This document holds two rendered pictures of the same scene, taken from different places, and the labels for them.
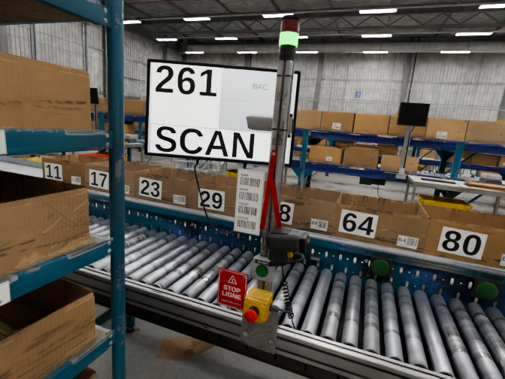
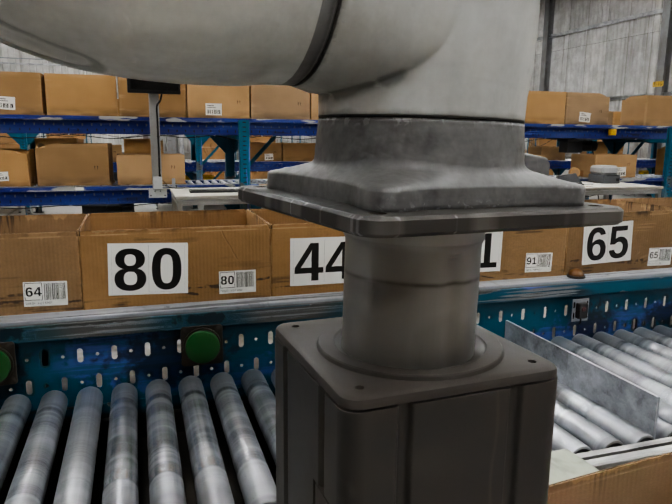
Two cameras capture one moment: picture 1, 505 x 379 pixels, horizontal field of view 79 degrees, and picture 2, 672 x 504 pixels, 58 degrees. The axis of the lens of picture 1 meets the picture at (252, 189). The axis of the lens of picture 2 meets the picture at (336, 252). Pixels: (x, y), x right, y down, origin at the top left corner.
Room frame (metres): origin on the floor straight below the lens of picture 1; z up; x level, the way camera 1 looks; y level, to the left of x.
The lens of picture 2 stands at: (0.00, -0.43, 1.24)
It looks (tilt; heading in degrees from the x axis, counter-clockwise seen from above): 11 degrees down; 322
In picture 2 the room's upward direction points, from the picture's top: 1 degrees clockwise
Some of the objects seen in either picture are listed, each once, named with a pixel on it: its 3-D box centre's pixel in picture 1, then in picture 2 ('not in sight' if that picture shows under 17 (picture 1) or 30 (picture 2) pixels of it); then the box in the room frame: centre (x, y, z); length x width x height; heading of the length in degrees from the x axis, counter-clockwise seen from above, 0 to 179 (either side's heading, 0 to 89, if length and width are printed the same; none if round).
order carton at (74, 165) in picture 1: (82, 170); not in sight; (2.13, 1.21, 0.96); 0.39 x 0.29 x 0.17; 71
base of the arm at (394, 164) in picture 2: not in sight; (437, 159); (0.33, -0.79, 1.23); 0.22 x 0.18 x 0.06; 81
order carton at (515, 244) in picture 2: not in sight; (471, 240); (1.07, -1.73, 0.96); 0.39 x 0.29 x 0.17; 70
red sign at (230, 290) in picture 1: (240, 291); not in sight; (0.89, 0.01, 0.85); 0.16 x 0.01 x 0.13; 70
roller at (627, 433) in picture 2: not in sight; (553, 391); (0.66, -1.52, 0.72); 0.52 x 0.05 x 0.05; 160
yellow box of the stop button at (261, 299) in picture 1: (268, 309); not in sight; (0.83, -0.08, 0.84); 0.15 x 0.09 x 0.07; 70
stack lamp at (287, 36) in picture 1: (288, 34); not in sight; (0.90, -0.06, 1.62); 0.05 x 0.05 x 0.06
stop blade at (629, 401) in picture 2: not in sight; (567, 372); (0.65, -1.55, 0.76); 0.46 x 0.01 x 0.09; 160
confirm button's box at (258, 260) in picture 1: (263, 268); not in sight; (0.86, -0.05, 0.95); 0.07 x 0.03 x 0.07; 70
